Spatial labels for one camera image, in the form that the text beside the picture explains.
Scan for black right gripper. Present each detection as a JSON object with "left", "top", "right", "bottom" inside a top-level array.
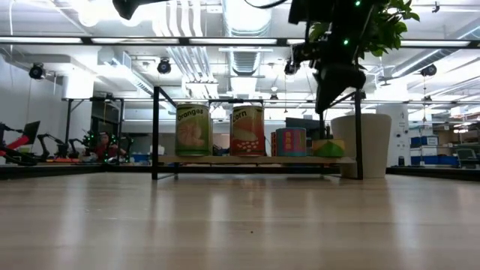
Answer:
[{"left": 294, "top": 40, "right": 367, "bottom": 115}]

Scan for short can with mushroom picture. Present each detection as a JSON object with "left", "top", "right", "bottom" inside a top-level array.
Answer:
[{"left": 312, "top": 138, "right": 347, "bottom": 158}]

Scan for red can labelled Corn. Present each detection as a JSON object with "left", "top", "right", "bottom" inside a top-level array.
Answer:
[{"left": 229, "top": 105, "right": 266, "bottom": 158}]

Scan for green can labelled Oranges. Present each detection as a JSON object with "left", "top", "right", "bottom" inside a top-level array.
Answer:
[{"left": 175, "top": 103, "right": 214, "bottom": 158}]

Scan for large dark background monitor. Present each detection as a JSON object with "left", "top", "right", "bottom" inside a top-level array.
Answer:
[{"left": 285, "top": 117, "right": 322, "bottom": 131}]

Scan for black ceiling spotlight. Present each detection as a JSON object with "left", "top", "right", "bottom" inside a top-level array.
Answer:
[
  {"left": 419, "top": 63, "right": 438, "bottom": 78},
  {"left": 283, "top": 59, "right": 301, "bottom": 76},
  {"left": 156, "top": 58, "right": 173, "bottom": 75},
  {"left": 28, "top": 62, "right": 46, "bottom": 80}
]

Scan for white plant pot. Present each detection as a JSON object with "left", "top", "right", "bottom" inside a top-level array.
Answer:
[{"left": 330, "top": 113, "right": 392, "bottom": 180}]

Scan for green leafy plant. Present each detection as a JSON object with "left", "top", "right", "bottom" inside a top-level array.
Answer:
[{"left": 309, "top": 0, "right": 421, "bottom": 71}]

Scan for blue storage bins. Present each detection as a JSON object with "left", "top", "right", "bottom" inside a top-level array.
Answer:
[{"left": 409, "top": 135, "right": 463, "bottom": 166}]

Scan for black crossbar with light strips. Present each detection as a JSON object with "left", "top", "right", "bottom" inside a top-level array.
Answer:
[{"left": 0, "top": 36, "right": 480, "bottom": 49}]

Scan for person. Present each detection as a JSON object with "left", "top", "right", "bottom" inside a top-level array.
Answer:
[{"left": 91, "top": 130, "right": 127, "bottom": 163}]

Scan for small black background monitor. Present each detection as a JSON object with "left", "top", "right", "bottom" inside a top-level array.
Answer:
[{"left": 22, "top": 120, "right": 41, "bottom": 146}]

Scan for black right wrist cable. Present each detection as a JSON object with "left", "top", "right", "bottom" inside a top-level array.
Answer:
[{"left": 243, "top": 0, "right": 290, "bottom": 9}]

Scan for silver ventilation duct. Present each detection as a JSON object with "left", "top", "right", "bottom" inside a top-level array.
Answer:
[{"left": 222, "top": 0, "right": 273, "bottom": 37}]

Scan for black frame wooden shelf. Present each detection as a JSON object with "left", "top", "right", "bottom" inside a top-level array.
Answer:
[{"left": 151, "top": 85, "right": 365, "bottom": 181}]

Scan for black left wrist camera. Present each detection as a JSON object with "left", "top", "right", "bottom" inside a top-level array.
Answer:
[{"left": 111, "top": 0, "right": 172, "bottom": 21}]

